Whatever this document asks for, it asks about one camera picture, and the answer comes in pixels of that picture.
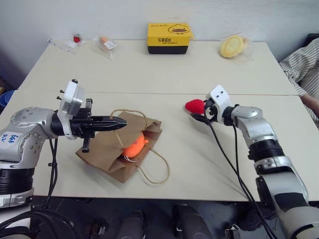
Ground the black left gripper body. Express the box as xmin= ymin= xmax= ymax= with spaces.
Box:
xmin=70 ymin=98 xmax=97 ymax=153

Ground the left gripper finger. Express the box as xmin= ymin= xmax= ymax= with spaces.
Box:
xmin=91 ymin=123 xmax=128 ymax=133
xmin=91 ymin=115 xmax=129 ymax=125

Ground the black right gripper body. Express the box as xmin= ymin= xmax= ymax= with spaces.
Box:
xmin=202 ymin=98 xmax=220 ymax=123

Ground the red plush toy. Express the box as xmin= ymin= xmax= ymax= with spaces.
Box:
xmin=184 ymin=99 xmax=206 ymax=116

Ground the brown paper bag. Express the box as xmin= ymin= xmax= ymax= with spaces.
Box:
xmin=75 ymin=108 xmax=171 ymax=185

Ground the orange plush toy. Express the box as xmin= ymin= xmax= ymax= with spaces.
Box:
xmin=122 ymin=131 xmax=150 ymax=158

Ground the yellow plush in plastic bag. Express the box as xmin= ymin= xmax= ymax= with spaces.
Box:
xmin=219 ymin=34 xmax=255 ymax=65

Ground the orange toy in plastic bag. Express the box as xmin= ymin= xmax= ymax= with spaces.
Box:
xmin=92 ymin=36 xmax=119 ymax=61

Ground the red toy in plastic bag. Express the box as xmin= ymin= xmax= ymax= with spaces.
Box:
xmin=63 ymin=33 xmax=87 ymax=50

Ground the yellow black duck box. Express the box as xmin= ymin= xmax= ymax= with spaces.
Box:
xmin=146 ymin=22 xmax=196 ymax=55

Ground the clear empty plastic wrapper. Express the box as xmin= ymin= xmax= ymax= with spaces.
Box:
xmin=46 ymin=39 xmax=77 ymax=55

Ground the blue bucket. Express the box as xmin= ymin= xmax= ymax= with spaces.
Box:
xmin=0 ymin=90 xmax=16 ymax=113

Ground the dark rounded shape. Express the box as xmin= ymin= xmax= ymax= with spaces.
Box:
xmin=116 ymin=210 xmax=147 ymax=239
xmin=172 ymin=204 xmax=213 ymax=239

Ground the person in striped shirt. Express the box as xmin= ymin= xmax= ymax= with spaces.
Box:
xmin=279 ymin=37 xmax=319 ymax=130

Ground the small dark metal part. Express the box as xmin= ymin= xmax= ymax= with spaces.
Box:
xmin=83 ymin=218 xmax=110 ymax=239

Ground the black chair back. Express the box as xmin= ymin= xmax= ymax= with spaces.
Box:
xmin=304 ymin=33 xmax=319 ymax=47

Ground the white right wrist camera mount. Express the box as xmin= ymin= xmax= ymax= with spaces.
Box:
xmin=206 ymin=85 xmax=233 ymax=124

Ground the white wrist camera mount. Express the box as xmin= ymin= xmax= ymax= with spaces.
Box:
xmin=56 ymin=79 xmax=87 ymax=140
xmin=206 ymin=85 xmax=233 ymax=124

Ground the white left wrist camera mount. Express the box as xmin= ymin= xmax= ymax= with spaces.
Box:
xmin=56 ymin=79 xmax=87 ymax=140

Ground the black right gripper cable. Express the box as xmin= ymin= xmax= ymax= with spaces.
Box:
xmin=203 ymin=106 xmax=276 ymax=239

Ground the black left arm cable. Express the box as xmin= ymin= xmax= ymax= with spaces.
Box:
xmin=44 ymin=137 xmax=59 ymax=209

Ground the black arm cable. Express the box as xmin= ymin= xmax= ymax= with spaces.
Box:
xmin=233 ymin=104 xmax=274 ymax=239
xmin=44 ymin=137 xmax=59 ymax=209

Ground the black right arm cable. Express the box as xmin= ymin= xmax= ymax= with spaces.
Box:
xmin=233 ymin=104 xmax=274 ymax=239

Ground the black cable bundle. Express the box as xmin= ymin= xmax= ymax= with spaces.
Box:
xmin=0 ymin=208 xmax=83 ymax=239

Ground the grey metal bracket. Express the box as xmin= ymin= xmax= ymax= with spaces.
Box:
xmin=224 ymin=223 xmax=242 ymax=239

